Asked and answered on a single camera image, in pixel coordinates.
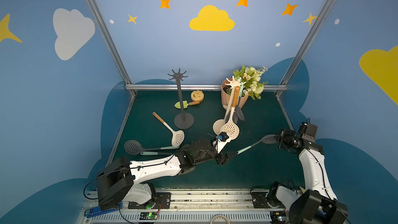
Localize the blue tool on rail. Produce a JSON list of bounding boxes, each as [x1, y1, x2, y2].
[[84, 202, 123, 218]]

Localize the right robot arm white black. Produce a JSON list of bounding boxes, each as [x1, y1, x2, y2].
[[266, 121, 348, 224]]

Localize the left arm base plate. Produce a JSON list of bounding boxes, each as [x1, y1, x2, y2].
[[128, 192, 172, 209]]

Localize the grey skimmer mint handle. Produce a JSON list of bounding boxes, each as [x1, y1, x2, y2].
[[233, 96, 245, 124], [140, 144, 190, 156], [237, 134, 278, 155]]

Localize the dark grey utensil rack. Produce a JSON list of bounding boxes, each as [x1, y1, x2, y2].
[[167, 67, 195, 130]]

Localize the cream utensil rack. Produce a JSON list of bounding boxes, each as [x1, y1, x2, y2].
[[212, 76, 247, 135]]

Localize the pink pot with flowers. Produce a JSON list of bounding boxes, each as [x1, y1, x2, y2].
[[233, 65, 268, 100]]

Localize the small green trowel wooden handle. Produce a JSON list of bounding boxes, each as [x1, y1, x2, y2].
[[174, 101, 200, 109]]

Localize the cream skimmer wooden handle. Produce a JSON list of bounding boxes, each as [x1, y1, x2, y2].
[[152, 112, 185, 147], [221, 86, 240, 142]]

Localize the yellow smiley sponge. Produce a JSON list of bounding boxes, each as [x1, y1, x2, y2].
[[191, 90, 204, 102]]

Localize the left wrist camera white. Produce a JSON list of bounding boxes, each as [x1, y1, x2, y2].
[[216, 132, 231, 153]]

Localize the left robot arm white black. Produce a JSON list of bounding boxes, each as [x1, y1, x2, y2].
[[96, 139, 238, 211]]

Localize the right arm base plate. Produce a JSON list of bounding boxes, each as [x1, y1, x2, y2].
[[250, 191, 280, 208]]

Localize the grey skimmer far left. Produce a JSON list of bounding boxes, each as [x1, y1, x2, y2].
[[124, 140, 179, 155]]

